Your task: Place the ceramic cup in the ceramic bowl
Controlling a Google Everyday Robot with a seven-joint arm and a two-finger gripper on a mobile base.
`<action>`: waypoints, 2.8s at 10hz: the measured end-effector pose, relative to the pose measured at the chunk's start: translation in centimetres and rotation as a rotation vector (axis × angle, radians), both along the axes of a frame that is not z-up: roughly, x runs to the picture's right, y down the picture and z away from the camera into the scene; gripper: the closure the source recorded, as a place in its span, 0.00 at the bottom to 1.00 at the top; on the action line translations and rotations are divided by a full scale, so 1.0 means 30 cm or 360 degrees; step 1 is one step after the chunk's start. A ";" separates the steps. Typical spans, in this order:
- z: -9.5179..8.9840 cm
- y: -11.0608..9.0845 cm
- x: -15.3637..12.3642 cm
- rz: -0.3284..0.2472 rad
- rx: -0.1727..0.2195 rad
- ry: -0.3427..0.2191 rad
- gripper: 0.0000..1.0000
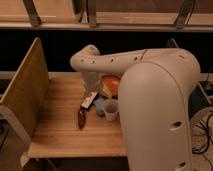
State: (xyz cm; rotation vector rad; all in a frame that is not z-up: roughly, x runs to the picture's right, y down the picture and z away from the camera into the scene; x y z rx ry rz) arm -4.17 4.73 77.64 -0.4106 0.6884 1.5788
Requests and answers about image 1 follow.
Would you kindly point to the white ceramic cup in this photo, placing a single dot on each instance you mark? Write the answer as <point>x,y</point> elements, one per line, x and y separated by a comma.
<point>111,109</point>

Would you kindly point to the wooden side panel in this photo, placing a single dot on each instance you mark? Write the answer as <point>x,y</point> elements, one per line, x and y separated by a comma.
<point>24,96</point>

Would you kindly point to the dark red oblong object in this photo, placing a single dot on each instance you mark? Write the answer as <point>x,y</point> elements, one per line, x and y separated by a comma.
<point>81,118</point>

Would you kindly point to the blue rectangular block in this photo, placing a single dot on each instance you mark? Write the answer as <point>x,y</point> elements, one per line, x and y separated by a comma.
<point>99,106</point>

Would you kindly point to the orange ceramic bowl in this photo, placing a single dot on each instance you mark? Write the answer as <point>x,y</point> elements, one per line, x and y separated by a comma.
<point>110,86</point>

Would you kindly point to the wooden shelf with brackets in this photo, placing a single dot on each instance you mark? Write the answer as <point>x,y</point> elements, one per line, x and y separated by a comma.
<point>108,15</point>

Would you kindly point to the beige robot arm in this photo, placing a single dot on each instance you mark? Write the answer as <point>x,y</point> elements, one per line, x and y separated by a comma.
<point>153,100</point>

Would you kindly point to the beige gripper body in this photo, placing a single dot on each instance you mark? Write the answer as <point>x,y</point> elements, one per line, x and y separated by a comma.
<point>91,81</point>

